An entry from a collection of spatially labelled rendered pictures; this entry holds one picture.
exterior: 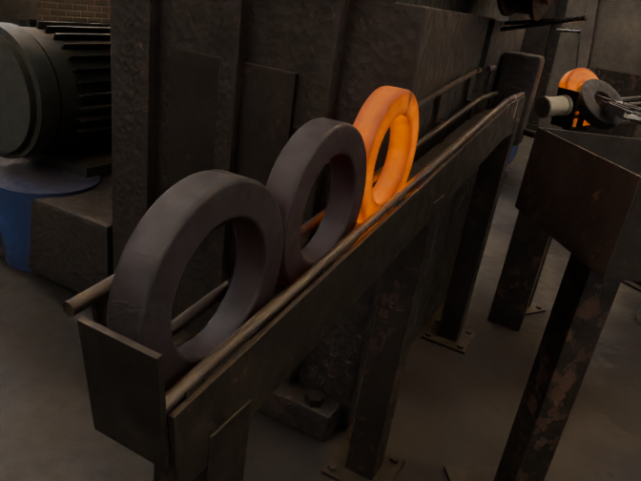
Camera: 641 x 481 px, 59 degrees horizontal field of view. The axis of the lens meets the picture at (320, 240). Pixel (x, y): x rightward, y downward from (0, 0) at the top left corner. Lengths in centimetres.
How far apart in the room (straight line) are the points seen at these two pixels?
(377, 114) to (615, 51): 348
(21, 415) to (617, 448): 132
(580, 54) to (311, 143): 367
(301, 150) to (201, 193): 15
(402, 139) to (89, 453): 84
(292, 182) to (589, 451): 114
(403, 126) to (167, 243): 48
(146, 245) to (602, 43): 388
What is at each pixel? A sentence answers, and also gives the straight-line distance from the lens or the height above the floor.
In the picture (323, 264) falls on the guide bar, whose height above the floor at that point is 61.
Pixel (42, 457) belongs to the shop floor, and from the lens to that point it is 126.
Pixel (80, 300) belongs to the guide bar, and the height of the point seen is 64.
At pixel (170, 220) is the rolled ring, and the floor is 71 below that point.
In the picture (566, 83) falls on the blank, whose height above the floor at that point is 73.
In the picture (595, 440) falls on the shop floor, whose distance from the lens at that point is 155.
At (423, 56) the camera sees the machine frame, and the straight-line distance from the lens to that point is 101.
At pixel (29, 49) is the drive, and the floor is 63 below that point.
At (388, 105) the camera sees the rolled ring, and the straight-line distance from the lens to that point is 70.
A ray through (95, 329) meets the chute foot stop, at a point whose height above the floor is 63.
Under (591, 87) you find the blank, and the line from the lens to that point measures 183.
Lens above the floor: 86
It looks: 23 degrees down
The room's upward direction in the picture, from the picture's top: 8 degrees clockwise
